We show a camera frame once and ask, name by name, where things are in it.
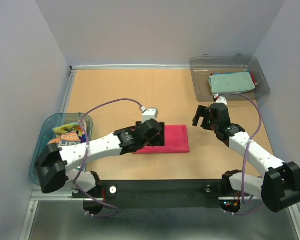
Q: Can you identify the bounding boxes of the pink towel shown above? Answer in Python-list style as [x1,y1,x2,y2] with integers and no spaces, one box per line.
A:
[135,124,190,155]

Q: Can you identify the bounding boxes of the mint green towel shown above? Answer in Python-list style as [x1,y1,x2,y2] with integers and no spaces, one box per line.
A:
[208,71,256,95]

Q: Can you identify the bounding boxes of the red blue cat towel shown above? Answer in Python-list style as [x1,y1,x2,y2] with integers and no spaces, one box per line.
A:
[210,70,259,86]

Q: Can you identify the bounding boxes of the patterned light blue towel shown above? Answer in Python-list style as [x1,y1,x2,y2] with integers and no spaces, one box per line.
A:
[48,131,87,148]

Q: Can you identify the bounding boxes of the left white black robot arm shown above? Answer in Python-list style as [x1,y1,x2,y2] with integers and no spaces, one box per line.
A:
[34,119,165,197]

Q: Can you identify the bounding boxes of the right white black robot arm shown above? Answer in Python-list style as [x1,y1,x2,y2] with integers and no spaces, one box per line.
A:
[192,103,300,213]

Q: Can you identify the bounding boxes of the clear grey plastic bin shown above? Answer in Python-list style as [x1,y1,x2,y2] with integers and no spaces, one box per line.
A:
[189,55,271,102]

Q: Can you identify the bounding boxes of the yellow patterned towel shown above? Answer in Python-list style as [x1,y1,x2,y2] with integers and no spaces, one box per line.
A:
[52,120,87,137]

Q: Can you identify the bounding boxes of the teal plastic laundry bin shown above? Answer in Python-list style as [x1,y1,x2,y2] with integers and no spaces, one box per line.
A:
[29,113,84,186]

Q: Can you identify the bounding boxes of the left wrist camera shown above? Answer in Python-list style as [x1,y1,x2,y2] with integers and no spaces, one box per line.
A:
[140,106,159,123]

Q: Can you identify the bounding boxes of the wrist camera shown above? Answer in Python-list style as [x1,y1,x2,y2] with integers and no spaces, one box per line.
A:
[213,94,228,106]
[140,106,159,123]

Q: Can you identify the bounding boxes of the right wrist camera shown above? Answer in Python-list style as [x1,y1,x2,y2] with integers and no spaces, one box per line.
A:
[213,94,228,106]

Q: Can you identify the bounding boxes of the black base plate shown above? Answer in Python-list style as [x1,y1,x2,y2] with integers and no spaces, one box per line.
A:
[72,174,242,218]

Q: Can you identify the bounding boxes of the aluminium front rail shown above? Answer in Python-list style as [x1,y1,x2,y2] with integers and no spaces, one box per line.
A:
[29,177,299,201]

